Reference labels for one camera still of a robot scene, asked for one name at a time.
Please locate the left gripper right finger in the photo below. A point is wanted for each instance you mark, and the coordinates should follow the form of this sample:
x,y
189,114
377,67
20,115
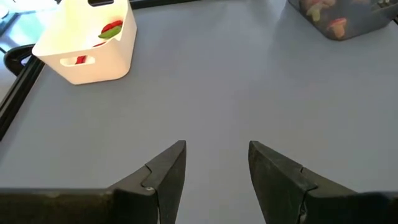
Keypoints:
x,y
286,199

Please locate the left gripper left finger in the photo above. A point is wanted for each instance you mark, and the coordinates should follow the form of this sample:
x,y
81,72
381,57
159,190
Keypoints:
x,y
149,199

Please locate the pale white mushroom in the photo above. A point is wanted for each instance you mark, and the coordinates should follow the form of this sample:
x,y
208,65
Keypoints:
x,y
315,14

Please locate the white plastic basket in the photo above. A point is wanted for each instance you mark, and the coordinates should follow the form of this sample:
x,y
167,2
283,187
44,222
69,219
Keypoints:
x,y
102,68

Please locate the dark grey plastic basket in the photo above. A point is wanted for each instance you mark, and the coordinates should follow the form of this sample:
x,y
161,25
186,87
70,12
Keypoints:
x,y
367,25

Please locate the black clamp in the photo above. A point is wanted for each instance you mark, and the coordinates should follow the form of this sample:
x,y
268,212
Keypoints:
x,y
11,57

